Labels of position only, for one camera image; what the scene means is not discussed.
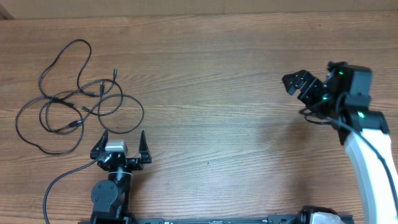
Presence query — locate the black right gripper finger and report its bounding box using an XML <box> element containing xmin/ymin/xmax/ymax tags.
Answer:
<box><xmin>282</xmin><ymin>70</ymin><xmax>311</xmax><ymax>95</ymax></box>
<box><xmin>298</xmin><ymin>78</ymin><xmax>323</xmax><ymax>105</ymax></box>

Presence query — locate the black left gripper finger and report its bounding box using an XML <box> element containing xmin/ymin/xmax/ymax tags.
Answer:
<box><xmin>91</xmin><ymin>130</ymin><xmax>108</xmax><ymax>153</ymax></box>
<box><xmin>139</xmin><ymin>129</ymin><xmax>150</xmax><ymax>156</ymax></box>

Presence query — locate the black cable with small plug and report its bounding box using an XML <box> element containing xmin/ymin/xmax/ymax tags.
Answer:
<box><xmin>45</xmin><ymin>80</ymin><xmax>145</xmax><ymax>135</ymax></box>

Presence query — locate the black cable with USB-A plug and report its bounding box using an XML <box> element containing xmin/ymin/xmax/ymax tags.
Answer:
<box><xmin>15</xmin><ymin>95</ymin><xmax>85</xmax><ymax>156</ymax></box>

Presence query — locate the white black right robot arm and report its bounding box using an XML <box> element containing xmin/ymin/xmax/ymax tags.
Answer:
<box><xmin>282</xmin><ymin>62</ymin><xmax>397</xmax><ymax>223</ymax></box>

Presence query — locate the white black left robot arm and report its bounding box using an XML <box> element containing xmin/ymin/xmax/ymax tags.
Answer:
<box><xmin>90</xmin><ymin>131</ymin><xmax>152</xmax><ymax>224</ymax></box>

